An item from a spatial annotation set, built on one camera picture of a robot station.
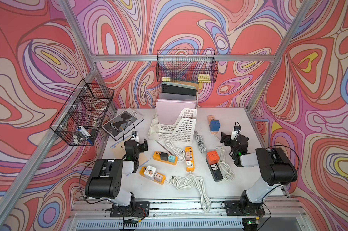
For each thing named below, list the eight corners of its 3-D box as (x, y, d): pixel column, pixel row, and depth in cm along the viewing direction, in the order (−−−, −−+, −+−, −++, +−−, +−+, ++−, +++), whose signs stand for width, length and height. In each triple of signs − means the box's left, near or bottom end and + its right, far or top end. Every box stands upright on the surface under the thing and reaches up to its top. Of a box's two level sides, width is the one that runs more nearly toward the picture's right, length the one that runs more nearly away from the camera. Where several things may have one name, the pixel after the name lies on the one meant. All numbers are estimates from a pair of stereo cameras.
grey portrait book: (103, 128, 108) (101, 125, 105) (131, 110, 121) (130, 106, 118) (115, 141, 101) (114, 138, 98) (144, 119, 114) (143, 116, 111)
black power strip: (214, 182, 83) (215, 181, 81) (205, 159, 93) (206, 158, 91) (224, 180, 84) (226, 178, 82) (215, 157, 94) (216, 155, 92)
